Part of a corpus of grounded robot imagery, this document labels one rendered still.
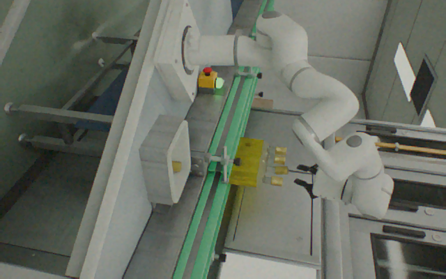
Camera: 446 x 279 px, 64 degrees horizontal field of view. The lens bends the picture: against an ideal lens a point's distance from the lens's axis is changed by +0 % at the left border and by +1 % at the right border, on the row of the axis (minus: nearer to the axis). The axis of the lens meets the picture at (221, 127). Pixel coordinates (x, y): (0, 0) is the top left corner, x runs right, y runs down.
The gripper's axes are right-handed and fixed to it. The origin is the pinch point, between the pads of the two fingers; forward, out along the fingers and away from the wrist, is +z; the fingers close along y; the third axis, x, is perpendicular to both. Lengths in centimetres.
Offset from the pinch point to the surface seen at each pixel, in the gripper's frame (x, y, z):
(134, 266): 53, -20, 29
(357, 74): -659, -37, 83
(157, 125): 36, 16, 37
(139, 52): 32, 36, 50
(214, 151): 12.5, 3.4, 29.1
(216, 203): 21.3, -10.6, 21.2
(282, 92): -606, -96, 216
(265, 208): -3.2, -20.0, 11.5
